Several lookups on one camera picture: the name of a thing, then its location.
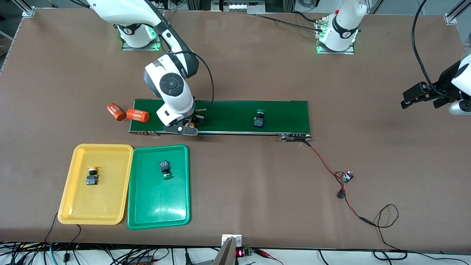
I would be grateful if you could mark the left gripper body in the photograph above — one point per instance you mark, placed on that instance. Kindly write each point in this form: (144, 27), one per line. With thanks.
(443, 83)

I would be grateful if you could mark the orange cylinder white 4680 print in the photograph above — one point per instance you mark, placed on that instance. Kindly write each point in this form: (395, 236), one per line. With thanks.
(138, 115)
(116, 112)

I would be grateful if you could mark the green push button switch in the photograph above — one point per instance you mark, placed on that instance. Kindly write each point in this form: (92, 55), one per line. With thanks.
(259, 122)
(165, 167)

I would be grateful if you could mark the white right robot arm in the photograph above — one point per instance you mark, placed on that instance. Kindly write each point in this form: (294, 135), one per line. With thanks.
(171, 84)

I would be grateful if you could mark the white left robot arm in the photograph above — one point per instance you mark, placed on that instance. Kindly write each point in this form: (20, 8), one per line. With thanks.
(342, 25)

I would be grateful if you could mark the green conveyor belt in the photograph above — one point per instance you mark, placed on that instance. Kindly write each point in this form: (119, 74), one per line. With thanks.
(235, 116)

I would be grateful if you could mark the green plastic tray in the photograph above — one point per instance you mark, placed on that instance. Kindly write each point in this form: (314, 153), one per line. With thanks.
(158, 198)

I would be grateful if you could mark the black motor controller board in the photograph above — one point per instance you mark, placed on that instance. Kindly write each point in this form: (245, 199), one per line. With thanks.
(347, 177)

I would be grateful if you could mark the yellow plastic tray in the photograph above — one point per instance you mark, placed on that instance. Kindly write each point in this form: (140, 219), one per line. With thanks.
(95, 198)

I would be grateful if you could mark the white lit device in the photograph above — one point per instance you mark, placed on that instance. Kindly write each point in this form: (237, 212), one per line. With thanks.
(239, 5)

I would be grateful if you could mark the red digit display module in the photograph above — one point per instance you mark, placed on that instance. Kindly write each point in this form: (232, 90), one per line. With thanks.
(240, 253)

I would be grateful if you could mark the red alligator clip lead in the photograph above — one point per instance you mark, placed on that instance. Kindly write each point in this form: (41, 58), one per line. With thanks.
(263, 253)

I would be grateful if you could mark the aluminium profile bracket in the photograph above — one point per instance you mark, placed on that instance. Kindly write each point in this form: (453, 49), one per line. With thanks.
(28, 11)
(452, 18)

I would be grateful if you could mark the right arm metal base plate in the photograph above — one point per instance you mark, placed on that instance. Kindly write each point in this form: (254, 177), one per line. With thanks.
(140, 48)

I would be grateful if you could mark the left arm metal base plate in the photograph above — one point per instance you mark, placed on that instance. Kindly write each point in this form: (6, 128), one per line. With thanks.
(347, 51)

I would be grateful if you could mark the silver metal table bracket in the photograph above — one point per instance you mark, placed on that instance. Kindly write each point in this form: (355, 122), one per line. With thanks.
(237, 241)

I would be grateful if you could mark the grey camera stand pole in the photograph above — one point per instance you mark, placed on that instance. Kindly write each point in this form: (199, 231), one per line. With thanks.
(224, 255)

